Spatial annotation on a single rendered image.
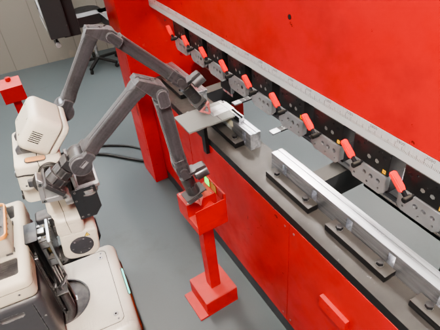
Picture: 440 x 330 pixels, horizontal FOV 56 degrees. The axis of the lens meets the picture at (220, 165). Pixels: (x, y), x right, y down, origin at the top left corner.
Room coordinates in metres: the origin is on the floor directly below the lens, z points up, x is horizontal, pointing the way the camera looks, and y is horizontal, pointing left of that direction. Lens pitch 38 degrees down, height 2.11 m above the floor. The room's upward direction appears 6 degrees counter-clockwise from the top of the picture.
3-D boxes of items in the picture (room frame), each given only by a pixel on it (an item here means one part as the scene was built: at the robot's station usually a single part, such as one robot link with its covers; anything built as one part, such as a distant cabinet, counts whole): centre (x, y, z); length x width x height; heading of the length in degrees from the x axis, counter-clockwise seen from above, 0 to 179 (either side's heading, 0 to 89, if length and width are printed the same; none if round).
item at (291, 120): (1.38, -0.33, 1.26); 0.15 x 0.09 x 0.17; 26
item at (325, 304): (0.91, -0.39, 0.59); 0.15 x 0.02 x 0.07; 26
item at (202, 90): (2.39, 0.16, 0.92); 0.50 x 0.06 x 0.10; 26
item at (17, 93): (2.95, 1.53, 0.42); 0.25 x 0.20 x 0.83; 116
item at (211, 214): (1.45, 0.11, 0.75); 0.20 x 0.16 x 0.18; 28
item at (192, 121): (1.83, 0.05, 1.00); 0.26 x 0.18 x 0.01; 116
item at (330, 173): (1.53, -0.69, 0.81); 0.64 x 0.08 x 0.14; 116
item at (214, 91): (2.47, -0.22, 0.81); 0.64 x 0.08 x 0.14; 116
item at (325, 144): (1.20, -0.42, 1.26); 0.15 x 0.09 x 0.17; 26
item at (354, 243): (0.97, -0.47, 0.89); 0.30 x 0.05 x 0.03; 26
